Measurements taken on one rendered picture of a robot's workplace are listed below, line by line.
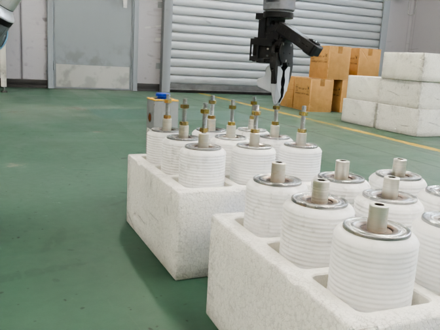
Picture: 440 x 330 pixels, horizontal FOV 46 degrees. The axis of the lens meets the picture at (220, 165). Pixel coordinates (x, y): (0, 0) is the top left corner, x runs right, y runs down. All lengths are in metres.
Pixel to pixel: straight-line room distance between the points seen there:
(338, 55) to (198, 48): 2.08
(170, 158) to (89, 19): 5.10
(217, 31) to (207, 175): 5.53
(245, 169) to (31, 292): 0.47
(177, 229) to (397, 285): 0.52
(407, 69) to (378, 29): 4.05
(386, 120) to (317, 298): 3.28
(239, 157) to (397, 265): 0.56
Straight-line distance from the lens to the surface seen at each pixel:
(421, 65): 3.64
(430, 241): 0.67
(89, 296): 0.99
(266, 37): 1.27
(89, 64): 6.18
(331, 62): 4.91
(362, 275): 0.59
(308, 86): 4.86
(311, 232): 0.68
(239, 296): 0.79
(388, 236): 0.60
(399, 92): 3.78
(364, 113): 4.04
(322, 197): 0.70
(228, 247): 0.81
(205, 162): 1.03
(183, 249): 1.03
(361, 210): 0.76
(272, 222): 0.78
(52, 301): 0.99
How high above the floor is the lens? 0.43
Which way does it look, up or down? 12 degrees down
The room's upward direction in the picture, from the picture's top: 3 degrees clockwise
